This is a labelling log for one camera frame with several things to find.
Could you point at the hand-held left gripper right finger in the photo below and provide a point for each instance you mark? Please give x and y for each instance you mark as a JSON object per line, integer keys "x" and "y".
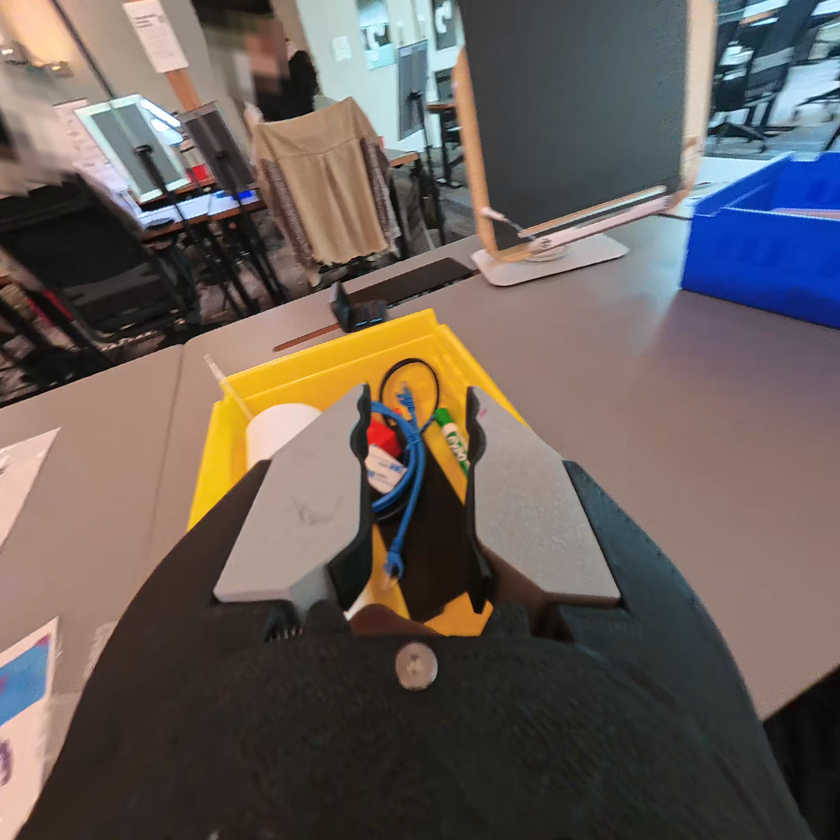
{"x": 538, "y": 518}

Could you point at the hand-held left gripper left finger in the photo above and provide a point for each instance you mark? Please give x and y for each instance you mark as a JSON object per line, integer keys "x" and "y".
{"x": 295, "y": 518}

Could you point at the yellow plastic bin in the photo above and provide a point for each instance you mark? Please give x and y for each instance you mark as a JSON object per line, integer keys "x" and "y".
{"x": 315, "y": 380}

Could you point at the blue plastic bin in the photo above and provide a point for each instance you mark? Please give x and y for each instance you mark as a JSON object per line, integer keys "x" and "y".
{"x": 761, "y": 249}

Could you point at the green marker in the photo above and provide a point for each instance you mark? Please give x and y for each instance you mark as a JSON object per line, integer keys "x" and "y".
{"x": 453, "y": 439}

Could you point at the small red block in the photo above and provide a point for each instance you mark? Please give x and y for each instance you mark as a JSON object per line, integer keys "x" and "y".
{"x": 382, "y": 436}

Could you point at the black teal charging case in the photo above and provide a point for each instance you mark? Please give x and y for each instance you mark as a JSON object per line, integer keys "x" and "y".
{"x": 358, "y": 308}

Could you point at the black desk mat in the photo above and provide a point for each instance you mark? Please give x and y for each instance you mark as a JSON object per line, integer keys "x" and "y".
{"x": 420, "y": 275}

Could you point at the white paper sheet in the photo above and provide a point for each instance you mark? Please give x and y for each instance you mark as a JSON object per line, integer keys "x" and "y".
{"x": 23, "y": 472}

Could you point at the blue printed paper sheet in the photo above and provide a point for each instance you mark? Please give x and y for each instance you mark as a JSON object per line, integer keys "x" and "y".
{"x": 23, "y": 695}

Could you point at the black office chair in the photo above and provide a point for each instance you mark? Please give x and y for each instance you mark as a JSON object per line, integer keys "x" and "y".
{"x": 85, "y": 262}

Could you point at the beige fringed cloth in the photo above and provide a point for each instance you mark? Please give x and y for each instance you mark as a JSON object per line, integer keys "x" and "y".
{"x": 328, "y": 184}

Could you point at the black board on stand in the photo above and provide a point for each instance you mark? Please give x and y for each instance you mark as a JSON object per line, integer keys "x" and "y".
{"x": 571, "y": 98}

